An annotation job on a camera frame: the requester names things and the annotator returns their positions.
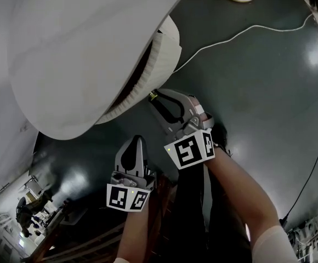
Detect white cable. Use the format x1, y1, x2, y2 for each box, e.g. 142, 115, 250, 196
172, 13, 315, 73

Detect person's left forearm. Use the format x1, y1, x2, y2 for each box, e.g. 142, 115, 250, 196
116, 205, 160, 263

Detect person's right hand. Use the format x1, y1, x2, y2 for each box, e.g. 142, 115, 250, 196
188, 95, 214, 129

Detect white ribbed drawer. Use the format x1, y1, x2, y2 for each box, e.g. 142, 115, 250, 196
94, 15, 183, 125

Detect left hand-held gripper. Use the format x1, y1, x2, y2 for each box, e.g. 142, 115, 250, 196
105, 134, 157, 212

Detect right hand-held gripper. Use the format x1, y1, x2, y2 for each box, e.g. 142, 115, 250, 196
147, 88, 216, 171

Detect cluttered metal shelf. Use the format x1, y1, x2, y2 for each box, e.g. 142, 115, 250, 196
287, 207, 318, 263

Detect person's right forearm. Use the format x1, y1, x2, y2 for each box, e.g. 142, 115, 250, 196
202, 146, 300, 263

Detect black cable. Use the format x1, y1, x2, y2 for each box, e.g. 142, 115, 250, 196
279, 97, 318, 226

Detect person's black trousers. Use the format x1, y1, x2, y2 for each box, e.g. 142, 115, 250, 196
172, 123, 253, 263

